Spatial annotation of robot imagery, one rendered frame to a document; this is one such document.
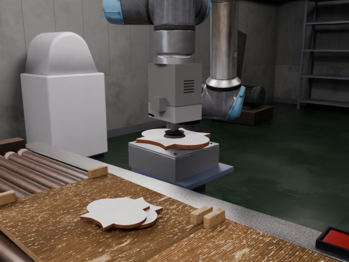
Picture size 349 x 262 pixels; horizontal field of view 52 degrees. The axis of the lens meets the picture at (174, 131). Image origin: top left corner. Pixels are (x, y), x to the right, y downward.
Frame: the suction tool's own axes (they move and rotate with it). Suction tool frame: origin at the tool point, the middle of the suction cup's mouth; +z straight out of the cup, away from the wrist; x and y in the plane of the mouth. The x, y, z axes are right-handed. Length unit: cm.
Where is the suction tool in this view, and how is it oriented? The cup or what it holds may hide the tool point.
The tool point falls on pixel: (174, 142)
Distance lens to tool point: 68.7
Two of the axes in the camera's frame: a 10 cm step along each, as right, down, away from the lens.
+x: 7.9, -1.4, 6.0
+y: 6.2, 1.8, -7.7
